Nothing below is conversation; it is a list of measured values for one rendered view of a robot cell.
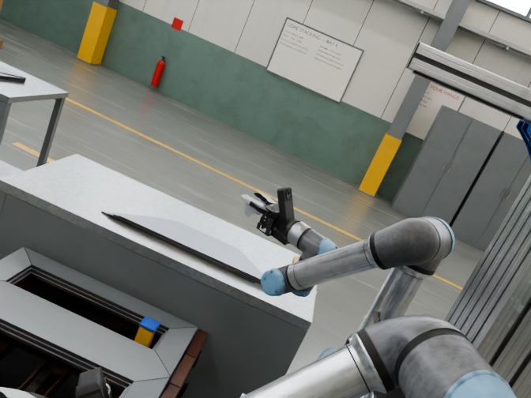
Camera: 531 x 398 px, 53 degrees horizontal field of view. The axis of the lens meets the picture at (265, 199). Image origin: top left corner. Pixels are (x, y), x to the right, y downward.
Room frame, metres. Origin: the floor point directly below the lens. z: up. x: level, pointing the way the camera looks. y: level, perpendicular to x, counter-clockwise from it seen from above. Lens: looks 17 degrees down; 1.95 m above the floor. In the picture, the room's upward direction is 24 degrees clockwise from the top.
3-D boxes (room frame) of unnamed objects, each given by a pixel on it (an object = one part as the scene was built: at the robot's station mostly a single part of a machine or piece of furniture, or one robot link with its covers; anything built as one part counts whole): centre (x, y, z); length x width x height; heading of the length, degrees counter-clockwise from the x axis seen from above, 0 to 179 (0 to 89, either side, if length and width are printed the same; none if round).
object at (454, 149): (9.32, -2.62, 0.97); 1.00 x 0.48 x 1.95; 83
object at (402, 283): (1.34, -0.42, 1.41); 0.15 x 0.12 x 0.55; 147
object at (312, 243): (1.49, -0.20, 1.43); 0.11 x 0.08 x 0.09; 57
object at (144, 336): (1.62, 0.19, 0.78); 0.05 x 0.05 x 0.19; 88
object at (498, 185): (9.18, -3.66, 0.97); 1.00 x 0.48 x 1.95; 83
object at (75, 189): (2.12, 0.30, 1.03); 1.30 x 0.60 x 0.04; 88
